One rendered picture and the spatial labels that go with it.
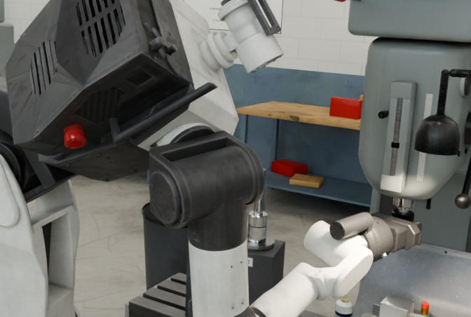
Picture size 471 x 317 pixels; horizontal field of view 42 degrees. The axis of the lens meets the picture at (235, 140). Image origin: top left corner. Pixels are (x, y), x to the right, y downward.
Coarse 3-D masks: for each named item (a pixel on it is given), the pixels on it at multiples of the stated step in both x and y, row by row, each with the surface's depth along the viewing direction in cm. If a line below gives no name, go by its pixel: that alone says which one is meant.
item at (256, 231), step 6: (252, 222) 147; (258, 222) 147; (264, 222) 147; (252, 228) 147; (258, 228) 147; (264, 228) 148; (252, 234) 148; (258, 234) 147; (264, 234) 148; (252, 240) 148; (258, 240) 148; (264, 240) 148
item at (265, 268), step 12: (276, 240) 154; (252, 252) 145; (264, 252) 145; (276, 252) 146; (252, 264) 145; (264, 264) 144; (276, 264) 147; (252, 276) 145; (264, 276) 144; (276, 276) 148; (252, 288) 146; (264, 288) 145; (252, 300) 146
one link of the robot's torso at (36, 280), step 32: (0, 160) 104; (0, 192) 104; (64, 192) 119; (0, 224) 106; (32, 224) 107; (64, 224) 117; (0, 256) 110; (32, 256) 106; (64, 256) 118; (0, 288) 112; (32, 288) 110; (64, 288) 119
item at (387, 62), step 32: (384, 64) 118; (416, 64) 115; (448, 64) 113; (384, 96) 119; (416, 96) 116; (448, 96) 114; (384, 128) 120; (416, 128) 117; (416, 160) 118; (448, 160) 117; (384, 192) 123; (416, 192) 119
